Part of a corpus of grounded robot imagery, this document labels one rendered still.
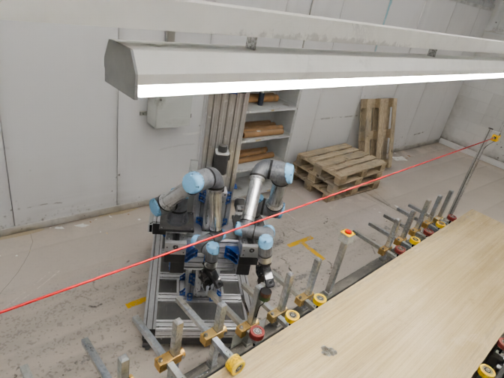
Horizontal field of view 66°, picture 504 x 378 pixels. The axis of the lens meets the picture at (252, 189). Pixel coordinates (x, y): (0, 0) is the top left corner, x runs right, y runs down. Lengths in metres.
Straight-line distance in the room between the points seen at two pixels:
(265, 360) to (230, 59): 1.59
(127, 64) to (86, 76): 3.26
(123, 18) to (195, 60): 0.15
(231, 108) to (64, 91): 1.90
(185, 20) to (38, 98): 3.23
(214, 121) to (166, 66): 1.80
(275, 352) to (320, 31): 1.59
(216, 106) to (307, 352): 1.49
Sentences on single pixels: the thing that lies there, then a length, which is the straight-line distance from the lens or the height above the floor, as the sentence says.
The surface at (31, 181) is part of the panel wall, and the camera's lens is 4.21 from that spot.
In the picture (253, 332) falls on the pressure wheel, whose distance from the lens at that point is 2.19.
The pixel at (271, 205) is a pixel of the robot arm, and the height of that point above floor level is 1.27.
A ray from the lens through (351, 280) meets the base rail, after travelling 3.07.
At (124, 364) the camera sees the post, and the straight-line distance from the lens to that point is 1.79.
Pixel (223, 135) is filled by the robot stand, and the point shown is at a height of 1.62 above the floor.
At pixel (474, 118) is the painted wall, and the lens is 9.75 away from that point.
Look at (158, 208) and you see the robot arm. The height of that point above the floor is 1.23.
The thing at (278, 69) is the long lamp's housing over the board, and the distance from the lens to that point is 0.90.
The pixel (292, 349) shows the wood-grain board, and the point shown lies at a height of 0.90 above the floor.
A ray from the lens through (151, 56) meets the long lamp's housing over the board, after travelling 0.72.
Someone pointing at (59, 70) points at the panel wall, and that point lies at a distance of 3.90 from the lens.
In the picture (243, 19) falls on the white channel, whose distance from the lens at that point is 0.83.
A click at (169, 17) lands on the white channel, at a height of 2.43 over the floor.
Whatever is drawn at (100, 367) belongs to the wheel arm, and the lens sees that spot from 1.96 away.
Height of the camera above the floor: 2.51
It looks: 27 degrees down
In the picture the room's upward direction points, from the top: 11 degrees clockwise
